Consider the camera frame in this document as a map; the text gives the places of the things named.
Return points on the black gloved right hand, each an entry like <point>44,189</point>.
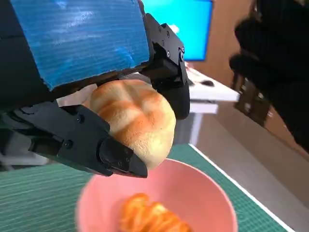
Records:
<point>280,60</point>

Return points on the black left hand blue tape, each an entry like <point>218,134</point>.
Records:
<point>82,41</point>

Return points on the round toy bread bun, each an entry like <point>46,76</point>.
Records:
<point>137,120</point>

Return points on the pink bowl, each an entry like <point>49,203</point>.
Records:
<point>198,186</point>

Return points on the long toy bread loaf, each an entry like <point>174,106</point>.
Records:
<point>149,215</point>

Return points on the black computer mouse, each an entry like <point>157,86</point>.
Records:
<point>207,83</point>

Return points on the white desk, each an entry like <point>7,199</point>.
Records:
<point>210,94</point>

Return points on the blue computer monitor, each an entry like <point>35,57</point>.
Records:
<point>195,31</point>

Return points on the green cutting mat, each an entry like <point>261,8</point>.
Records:
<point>36,200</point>

